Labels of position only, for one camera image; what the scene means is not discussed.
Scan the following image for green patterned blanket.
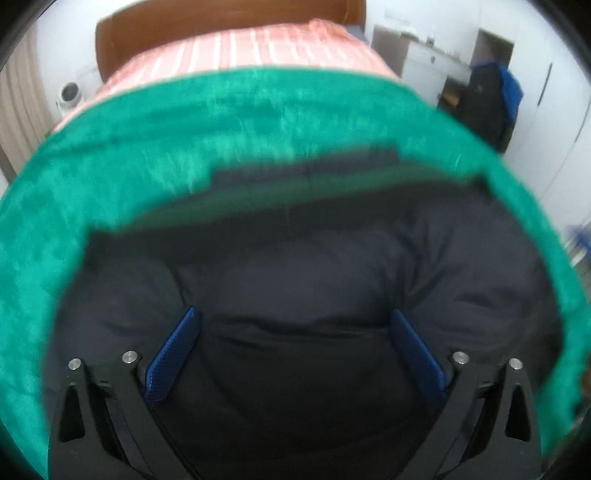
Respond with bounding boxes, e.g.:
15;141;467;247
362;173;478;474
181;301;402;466
0;65;591;480

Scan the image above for black puffer jacket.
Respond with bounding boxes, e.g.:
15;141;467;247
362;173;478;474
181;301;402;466
41;148;567;480

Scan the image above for pink striped bedsheet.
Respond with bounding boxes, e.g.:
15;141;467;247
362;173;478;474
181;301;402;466
51;17;403;136

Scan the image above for white wardrobe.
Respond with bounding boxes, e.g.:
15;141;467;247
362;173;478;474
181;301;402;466
475;0;591;232

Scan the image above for white desk with drawers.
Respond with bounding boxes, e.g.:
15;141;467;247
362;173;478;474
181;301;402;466
372;24;472;110

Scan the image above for blue garment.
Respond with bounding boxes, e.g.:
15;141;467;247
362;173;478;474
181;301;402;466
496;64;525;126

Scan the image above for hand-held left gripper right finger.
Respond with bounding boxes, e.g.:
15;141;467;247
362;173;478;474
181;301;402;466
390;308;543;480

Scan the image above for beige curtain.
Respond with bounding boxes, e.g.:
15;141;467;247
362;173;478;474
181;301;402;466
0;32;59;182

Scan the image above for wooden bed headboard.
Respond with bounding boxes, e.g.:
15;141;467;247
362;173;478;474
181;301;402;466
95;0;368;85

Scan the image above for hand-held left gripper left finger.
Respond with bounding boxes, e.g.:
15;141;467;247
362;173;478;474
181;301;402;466
48;305;204;480

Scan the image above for white round fan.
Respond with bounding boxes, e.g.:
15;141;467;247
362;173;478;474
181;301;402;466
56;81;85;112

